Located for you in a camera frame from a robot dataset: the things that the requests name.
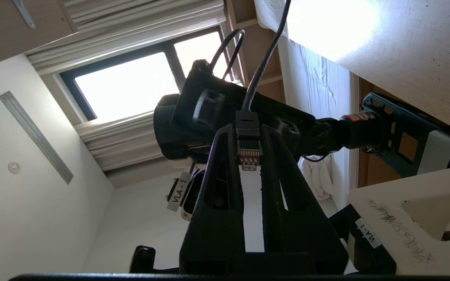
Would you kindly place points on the white black robot torso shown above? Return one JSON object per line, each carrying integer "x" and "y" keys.
{"x": 389, "y": 187}

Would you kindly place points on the window with dark frame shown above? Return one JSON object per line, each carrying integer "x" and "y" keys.
{"x": 131, "y": 86}

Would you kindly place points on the round white ceiling detector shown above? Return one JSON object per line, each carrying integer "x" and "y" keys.
{"x": 14, "y": 167}

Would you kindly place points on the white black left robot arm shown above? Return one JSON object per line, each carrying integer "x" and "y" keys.
{"x": 326, "y": 132}

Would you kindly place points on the long white air vent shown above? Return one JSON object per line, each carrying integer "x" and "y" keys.
{"x": 33, "y": 134}

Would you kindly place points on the white crumpled cloth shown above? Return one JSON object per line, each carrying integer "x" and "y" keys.
{"x": 318, "y": 179}

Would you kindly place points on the beige pleated curtain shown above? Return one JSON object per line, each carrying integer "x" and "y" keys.
{"x": 123, "y": 144}
{"x": 131, "y": 27}

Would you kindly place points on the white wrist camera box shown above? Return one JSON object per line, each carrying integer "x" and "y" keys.
{"x": 209, "y": 93}

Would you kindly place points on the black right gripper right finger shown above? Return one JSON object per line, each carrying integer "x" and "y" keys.
{"x": 299, "y": 234}

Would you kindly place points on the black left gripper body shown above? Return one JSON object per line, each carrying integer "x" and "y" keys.
{"x": 166, "y": 132}

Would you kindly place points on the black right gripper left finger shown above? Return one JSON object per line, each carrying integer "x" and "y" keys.
{"x": 213, "y": 234}

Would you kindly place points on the wooden wardrobe panel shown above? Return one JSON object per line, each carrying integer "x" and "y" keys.
{"x": 6, "y": 31}

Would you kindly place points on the wooden shelf unit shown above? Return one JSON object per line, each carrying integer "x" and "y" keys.
{"x": 250, "y": 43}

